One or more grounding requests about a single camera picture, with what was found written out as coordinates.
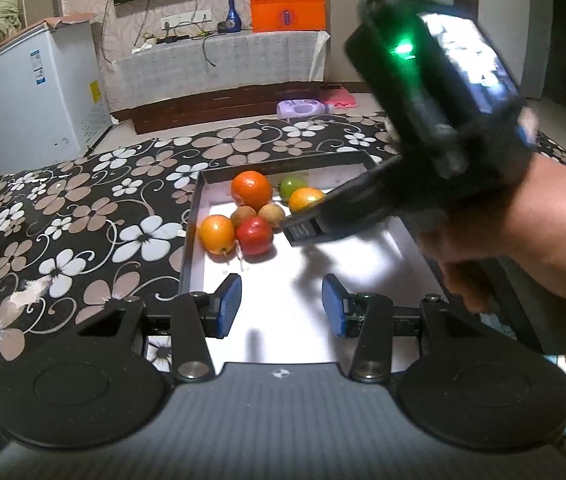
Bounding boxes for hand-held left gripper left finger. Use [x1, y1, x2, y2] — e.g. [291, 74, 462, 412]
[76, 273, 243, 383]

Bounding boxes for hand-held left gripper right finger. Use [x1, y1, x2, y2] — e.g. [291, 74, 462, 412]
[321, 273, 488, 383]

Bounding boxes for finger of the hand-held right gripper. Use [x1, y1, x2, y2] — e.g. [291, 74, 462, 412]
[282, 194, 418, 248]
[320, 155, 415, 222]

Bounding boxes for small orange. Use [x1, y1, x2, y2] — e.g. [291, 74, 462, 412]
[198, 215, 237, 255]
[288, 187, 326, 213]

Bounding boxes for tan round fruit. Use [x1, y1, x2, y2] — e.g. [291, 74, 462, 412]
[258, 202, 286, 228]

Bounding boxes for black rimmed white box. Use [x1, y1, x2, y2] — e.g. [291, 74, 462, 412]
[178, 149, 451, 376]

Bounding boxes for green round fruit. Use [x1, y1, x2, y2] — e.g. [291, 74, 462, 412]
[279, 176, 309, 199]

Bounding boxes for red apple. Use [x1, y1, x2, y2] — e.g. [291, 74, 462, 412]
[235, 217, 274, 256]

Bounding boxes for brown kiwi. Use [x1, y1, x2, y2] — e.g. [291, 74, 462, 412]
[230, 206, 258, 228]

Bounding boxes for large orange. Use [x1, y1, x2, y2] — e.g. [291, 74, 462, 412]
[231, 171, 274, 209]

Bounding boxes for person's right hand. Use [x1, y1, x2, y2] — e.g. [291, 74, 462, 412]
[419, 187, 528, 315]

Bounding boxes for pink floor mat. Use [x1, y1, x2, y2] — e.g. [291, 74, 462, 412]
[319, 87, 359, 109]

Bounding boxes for purple detergent bottle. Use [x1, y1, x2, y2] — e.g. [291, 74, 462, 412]
[276, 99, 336, 121]

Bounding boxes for wooden television cabinet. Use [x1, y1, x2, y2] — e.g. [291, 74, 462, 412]
[110, 30, 334, 135]

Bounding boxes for black floral blanket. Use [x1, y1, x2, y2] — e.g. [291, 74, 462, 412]
[0, 112, 566, 466]

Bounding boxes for white lace cover cloth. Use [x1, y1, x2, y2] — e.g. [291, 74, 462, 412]
[113, 30, 331, 111]

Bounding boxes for orange cardboard box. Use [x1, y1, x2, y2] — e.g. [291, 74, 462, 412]
[246, 0, 327, 34]

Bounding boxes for blue glass bottle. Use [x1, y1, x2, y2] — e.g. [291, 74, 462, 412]
[224, 0, 244, 33]

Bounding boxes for white chest freezer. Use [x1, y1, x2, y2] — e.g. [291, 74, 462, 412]
[0, 12, 114, 176]

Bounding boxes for brown cardboard sheet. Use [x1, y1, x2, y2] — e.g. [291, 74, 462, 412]
[44, 13, 98, 28]

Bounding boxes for black cable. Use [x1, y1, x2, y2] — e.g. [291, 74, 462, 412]
[201, 34, 218, 69]

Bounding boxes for white wall socket strip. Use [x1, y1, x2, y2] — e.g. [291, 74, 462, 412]
[160, 10, 212, 28]

